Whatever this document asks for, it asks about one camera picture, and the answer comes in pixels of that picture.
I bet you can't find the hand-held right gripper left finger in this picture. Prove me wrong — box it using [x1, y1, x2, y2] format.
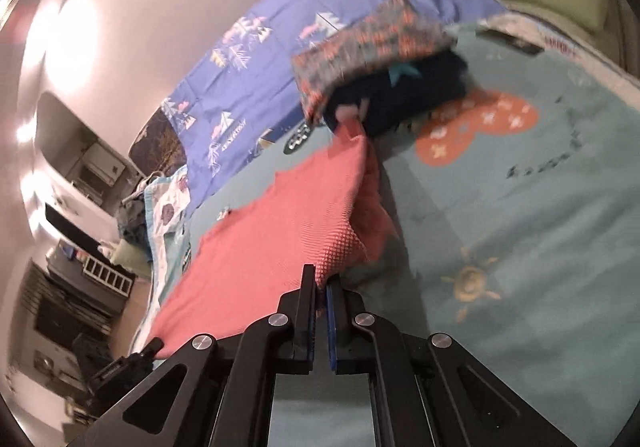
[65, 264, 319, 447]

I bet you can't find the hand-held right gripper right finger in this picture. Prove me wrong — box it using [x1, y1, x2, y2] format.
[325, 274, 577, 447]

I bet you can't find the pink long-sleeve shirt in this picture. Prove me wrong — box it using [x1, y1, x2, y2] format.
[147, 119, 402, 359]

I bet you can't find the pile of clothes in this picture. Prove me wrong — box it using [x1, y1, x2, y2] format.
[117, 174, 152, 249]

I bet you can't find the white ladder shelf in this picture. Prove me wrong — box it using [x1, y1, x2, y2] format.
[82, 256, 137, 301]

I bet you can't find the small green cushion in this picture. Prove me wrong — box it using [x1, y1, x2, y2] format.
[110, 244, 152, 274]

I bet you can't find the white printed quilt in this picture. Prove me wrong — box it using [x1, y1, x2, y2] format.
[142, 164, 194, 250]

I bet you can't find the white cabinet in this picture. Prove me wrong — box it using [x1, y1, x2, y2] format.
[65, 137, 142, 214]

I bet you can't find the teal printed blanket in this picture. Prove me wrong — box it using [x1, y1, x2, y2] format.
[135, 22, 640, 447]

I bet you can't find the dark patterned cloth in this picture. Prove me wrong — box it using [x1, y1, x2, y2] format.
[129, 107, 189, 178]

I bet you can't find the folded navy cloth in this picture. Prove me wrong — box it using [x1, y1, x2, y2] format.
[322, 49, 472, 136]

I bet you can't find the blue tree-print sheet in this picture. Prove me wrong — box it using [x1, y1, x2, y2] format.
[160, 0, 511, 221]

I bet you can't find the folded floral cloth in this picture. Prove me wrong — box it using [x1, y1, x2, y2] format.
[291, 0, 457, 124]

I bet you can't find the black smartphone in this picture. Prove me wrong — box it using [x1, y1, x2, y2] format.
[479, 29, 544, 56]

